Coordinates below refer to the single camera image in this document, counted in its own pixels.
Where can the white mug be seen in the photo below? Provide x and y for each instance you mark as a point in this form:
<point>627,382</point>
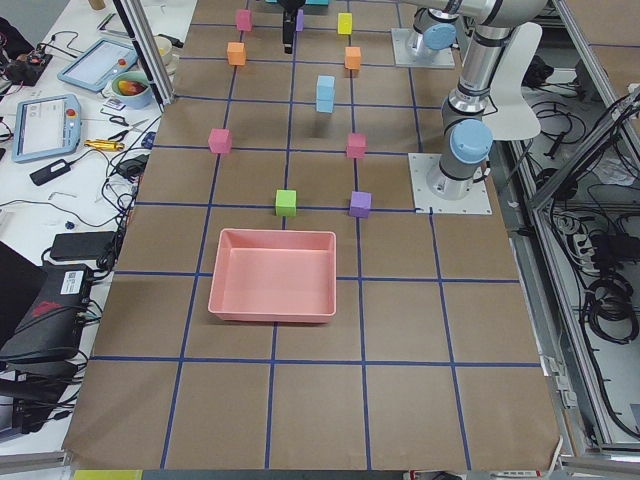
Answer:
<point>169,57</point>

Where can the purple foam block far back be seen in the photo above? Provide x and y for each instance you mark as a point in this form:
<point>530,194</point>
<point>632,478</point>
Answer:
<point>299,21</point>

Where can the purple foam block near base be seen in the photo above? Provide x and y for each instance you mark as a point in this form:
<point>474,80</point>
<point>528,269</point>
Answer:
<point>360,204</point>

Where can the green foam block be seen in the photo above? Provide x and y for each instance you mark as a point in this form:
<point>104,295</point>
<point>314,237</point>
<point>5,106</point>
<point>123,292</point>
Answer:
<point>286,203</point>

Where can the teach pendant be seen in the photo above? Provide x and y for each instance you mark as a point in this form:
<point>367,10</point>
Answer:
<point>46,128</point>
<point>94,68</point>

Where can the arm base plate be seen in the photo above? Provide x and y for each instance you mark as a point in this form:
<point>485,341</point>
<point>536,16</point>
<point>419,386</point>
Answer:
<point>422,50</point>
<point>435,193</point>

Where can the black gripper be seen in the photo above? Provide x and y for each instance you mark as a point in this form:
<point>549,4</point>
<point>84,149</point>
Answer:
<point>288,25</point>

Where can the light blue carried foam block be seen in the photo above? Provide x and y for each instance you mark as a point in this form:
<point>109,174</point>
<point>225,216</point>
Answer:
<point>324,106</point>

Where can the orange foam block left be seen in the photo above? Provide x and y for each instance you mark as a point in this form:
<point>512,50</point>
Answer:
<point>236,53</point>

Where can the pink foam block far side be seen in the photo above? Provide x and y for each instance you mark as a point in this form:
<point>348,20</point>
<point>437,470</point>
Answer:
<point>220,141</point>

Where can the black power brick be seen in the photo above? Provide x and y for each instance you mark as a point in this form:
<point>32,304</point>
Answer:
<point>81,246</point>

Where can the teach pendant near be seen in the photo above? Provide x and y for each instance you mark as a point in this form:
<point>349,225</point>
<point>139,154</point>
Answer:
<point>46,128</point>

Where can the blue bowl with fruit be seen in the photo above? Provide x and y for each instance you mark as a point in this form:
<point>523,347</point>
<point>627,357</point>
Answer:
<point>132,88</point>

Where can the pink foam block near base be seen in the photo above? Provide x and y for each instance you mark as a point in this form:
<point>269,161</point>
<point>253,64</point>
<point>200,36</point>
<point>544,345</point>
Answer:
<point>356,146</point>

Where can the brown paper table cover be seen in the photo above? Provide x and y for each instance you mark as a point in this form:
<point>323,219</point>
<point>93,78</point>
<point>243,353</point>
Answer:
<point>430,361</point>

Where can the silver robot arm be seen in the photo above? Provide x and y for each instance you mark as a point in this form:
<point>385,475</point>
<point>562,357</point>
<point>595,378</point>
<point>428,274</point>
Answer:
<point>423,18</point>
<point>467,140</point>

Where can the yellow foam block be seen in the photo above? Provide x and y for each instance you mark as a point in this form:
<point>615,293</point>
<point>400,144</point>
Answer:
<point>344,23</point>

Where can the white chair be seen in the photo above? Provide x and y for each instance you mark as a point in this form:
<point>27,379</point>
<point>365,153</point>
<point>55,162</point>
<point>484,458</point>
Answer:
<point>514,119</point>

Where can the orange foam block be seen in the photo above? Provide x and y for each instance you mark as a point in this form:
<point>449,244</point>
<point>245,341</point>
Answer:
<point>236,53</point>
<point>352,58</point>

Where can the teach pendant far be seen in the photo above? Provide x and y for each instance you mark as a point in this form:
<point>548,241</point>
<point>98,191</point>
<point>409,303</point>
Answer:
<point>94,68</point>

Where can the pink foam block far back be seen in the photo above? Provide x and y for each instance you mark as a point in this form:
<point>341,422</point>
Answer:
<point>243,20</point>

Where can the aluminium frame post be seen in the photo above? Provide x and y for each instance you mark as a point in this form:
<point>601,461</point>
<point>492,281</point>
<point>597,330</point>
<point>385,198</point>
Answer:
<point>138,30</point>

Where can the black laptop computer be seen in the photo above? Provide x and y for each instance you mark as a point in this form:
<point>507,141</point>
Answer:
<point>41,310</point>

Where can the black scissors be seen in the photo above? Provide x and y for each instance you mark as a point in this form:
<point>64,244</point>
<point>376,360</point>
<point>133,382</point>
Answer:
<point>126,127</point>

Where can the pink plastic tray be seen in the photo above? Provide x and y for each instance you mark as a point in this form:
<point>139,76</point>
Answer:
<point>275,276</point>

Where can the orange foam block right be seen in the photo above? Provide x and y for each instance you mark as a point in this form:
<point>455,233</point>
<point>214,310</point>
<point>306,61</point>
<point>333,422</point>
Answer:
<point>352,58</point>

